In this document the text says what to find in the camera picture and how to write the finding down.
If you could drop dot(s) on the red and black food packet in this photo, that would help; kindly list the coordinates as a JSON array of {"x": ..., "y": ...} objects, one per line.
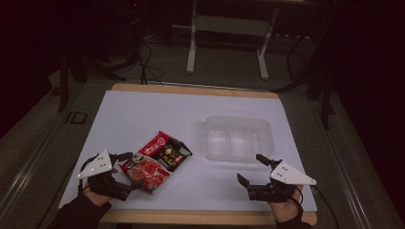
[{"x": 159, "y": 165}]

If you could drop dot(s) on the black floor bracket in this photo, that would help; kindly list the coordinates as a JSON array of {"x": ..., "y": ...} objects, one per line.
[{"x": 68, "y": 118}]

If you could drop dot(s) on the clear plastic container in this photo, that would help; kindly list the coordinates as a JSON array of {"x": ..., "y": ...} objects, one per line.
[{"x": 238, "y": 140}]

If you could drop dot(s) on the aluminium floor rail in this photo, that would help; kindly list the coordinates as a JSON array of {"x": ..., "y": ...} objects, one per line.
[
  {"x": 344, "y": 178},
  {"x": 28, "y": 168}
]

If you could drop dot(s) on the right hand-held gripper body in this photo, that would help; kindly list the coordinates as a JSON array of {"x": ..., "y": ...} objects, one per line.
[{"x": 286, "y": 176}]

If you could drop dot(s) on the white metal desk frame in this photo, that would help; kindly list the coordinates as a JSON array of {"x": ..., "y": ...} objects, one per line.
[{"x": 191, "y": 57}]

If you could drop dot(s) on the person's left hand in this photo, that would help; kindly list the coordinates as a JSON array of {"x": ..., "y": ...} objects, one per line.
[{"x": 97, "y": 198}]

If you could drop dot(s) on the white table sheet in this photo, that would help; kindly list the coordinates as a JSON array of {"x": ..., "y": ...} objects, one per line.
[{"x": 159, "y": 111}]

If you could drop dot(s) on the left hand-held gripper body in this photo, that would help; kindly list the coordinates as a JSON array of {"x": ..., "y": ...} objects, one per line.
[{"x": 97, "y": 165}]

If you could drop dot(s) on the person's right hand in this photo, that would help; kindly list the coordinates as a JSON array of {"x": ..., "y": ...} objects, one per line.
[{"x": 285, "y": 210}]

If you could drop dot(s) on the black metal stand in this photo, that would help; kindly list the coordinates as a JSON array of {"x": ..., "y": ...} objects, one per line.
[
  {"x": 63, "y": 89},
  {"x": 325, "y": 105}
]

